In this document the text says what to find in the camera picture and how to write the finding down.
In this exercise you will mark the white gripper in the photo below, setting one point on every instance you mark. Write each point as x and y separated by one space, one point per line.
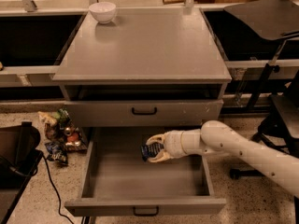
174 145

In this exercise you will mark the blue rxbar blueberry bar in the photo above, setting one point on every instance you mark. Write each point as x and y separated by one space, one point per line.
151 151

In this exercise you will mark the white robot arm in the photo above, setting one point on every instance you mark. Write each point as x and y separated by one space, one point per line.
215 137

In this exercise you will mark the grey closed top drawer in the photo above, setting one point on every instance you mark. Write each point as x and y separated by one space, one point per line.
118 113

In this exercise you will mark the grey open middle drawer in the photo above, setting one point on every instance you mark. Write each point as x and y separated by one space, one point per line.
116 179

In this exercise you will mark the grey drawer cabinet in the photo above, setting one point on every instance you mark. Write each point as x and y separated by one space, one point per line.
145 54

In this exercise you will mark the wooden stick on far counter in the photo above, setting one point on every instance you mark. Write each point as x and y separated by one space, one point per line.
167 2

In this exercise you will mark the blue snack bag on floor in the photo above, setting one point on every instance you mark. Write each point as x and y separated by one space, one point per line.
56 152

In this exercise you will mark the pile of snack packages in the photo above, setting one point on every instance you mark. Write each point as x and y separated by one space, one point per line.
58 127

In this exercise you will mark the black chair at left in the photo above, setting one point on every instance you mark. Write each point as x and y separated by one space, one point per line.
19 159

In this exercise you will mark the white ceramic bowl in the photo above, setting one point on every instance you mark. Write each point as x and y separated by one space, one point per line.
103 12

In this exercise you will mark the black office chair at right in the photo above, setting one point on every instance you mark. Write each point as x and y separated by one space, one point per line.
274 147

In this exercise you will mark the black top drawer handle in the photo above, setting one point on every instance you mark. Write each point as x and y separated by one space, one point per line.
137 112

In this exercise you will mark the black drawer handle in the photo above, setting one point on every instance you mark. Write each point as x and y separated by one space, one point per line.
146 211
137 112

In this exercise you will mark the black middle drawer handle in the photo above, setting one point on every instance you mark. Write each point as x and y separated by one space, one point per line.
146 211

